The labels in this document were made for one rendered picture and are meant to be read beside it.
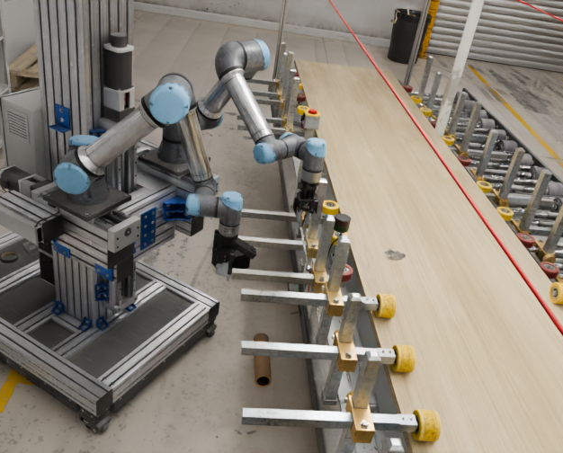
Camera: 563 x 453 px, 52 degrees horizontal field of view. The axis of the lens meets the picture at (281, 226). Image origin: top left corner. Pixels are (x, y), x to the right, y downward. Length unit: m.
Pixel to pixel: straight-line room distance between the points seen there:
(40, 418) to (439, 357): 1.73
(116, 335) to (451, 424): 1.65
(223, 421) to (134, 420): 0.39
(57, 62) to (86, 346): 1.25
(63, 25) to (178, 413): 1.70
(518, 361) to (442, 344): 0.25
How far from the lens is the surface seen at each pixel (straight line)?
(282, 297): 1.92
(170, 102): 1.82
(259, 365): 2.93
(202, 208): 2.00
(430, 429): 1.65
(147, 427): 2.75
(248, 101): 2.10
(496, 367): 2.02
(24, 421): 2.84
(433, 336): 2.03
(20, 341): 2.85
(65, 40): 2.29
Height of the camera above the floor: 2.13
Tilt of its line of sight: 31 degrees down
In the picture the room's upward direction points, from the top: 9 degrees clockwise
